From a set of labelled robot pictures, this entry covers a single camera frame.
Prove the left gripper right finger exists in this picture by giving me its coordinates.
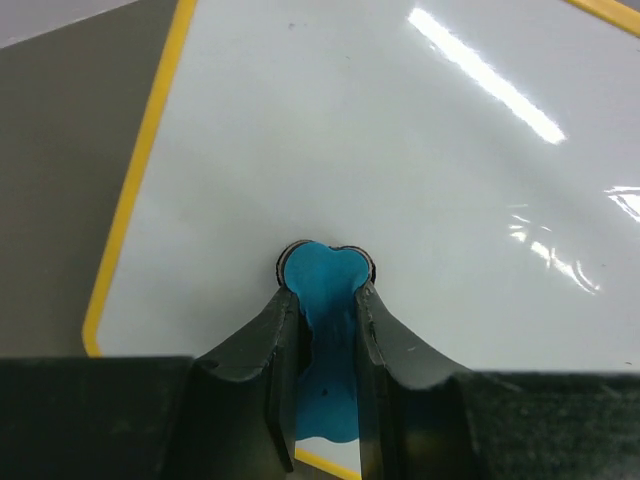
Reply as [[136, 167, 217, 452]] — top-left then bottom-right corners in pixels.
[[355, 283, 479, 479]]

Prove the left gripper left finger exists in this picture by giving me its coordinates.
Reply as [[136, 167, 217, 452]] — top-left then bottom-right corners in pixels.
[[164, 288, 305, 474]]

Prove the blue eraser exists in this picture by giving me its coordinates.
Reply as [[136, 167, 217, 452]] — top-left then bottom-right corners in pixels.
[[276, 240, 376, 444]]

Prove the yellow framed whiteboard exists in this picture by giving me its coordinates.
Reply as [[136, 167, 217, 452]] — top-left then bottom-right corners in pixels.
[[82, 1, 639, 479]]

